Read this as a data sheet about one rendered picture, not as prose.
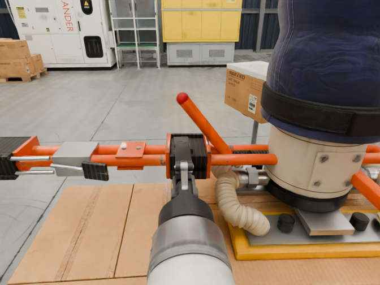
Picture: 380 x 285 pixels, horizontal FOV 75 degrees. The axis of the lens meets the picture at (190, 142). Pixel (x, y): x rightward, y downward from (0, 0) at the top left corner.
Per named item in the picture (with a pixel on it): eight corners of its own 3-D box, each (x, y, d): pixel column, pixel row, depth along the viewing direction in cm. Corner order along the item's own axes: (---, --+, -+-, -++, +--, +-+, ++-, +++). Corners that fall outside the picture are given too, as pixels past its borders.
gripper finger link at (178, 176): (171, 203, 36) (171, 197, 35) (171, 152, 44) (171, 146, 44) (198, 202, 36) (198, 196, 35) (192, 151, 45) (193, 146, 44)
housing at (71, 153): (103, 159, 53) (99, 139, 51) (93, 177, 47) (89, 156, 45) (69, 159, 52) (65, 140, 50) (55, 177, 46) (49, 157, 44)
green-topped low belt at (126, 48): (160, 65, 785) (159, 43, 755) (159, 68, 739) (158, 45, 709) (121, 65, 778) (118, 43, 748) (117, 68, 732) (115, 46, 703)
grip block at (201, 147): (205, 155, 55) (206, 130, 52) (210, 181, 46) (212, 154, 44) (168, 155, 55) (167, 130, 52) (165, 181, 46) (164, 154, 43)
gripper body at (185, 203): (154, 214, 29) (158, 169, 37) (159, 262, 33) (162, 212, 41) (218, 210, 29) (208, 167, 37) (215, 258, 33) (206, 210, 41)
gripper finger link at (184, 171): (176, 210, 34) (176, 185, 31) (176, 182, 38) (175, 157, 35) (194, 210, 34) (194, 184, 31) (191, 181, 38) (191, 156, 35)
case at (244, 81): (224, 103, 257) (226, 63, 239) (255, 98, 272) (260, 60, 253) (260, 124, 208) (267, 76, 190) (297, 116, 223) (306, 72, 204)
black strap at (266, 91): (345, 92, 56) (350, 74, 54) (441, 137, 36) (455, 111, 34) (247, 92, 55) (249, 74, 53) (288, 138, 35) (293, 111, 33)
